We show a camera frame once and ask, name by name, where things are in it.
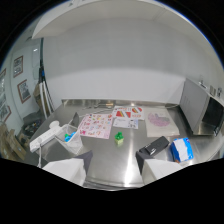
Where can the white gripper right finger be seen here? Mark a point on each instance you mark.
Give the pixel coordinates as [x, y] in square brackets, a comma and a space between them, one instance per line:
[154, 168]

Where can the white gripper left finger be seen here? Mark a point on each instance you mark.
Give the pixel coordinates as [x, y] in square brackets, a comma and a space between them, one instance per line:
[68, 169]

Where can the black GoPro battery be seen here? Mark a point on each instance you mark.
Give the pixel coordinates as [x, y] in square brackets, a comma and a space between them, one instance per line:
[154, 146]

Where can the clear plastic container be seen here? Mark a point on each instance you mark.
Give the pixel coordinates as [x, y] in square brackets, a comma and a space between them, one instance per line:
[70, 138]

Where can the blue tissue pack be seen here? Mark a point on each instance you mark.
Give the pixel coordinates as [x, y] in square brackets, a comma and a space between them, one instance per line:
[181, 149]

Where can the white power strip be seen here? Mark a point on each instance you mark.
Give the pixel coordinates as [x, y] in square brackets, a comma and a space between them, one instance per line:
[46, 135]

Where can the green toy block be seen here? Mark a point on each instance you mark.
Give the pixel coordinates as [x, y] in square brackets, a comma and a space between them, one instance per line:
[119, 138]

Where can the bag with purple print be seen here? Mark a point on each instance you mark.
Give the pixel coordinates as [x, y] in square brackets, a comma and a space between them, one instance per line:
[159, 121]

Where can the pink sticker sheet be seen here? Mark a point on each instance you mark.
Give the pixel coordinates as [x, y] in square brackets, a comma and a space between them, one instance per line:
[95, 125]

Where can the small white printed sheet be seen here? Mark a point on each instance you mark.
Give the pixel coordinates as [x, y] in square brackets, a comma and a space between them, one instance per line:
[125, 123]

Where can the red and white paper sheet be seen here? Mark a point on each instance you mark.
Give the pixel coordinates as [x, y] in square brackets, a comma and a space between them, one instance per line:
[129, 112]

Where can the stainless steel microwave oven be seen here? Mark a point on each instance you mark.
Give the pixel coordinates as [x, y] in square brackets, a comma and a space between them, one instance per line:
[203, 111]

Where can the framed picture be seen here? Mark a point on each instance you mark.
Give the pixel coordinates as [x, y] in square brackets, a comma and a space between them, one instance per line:
[23, 90]
[18, 66]

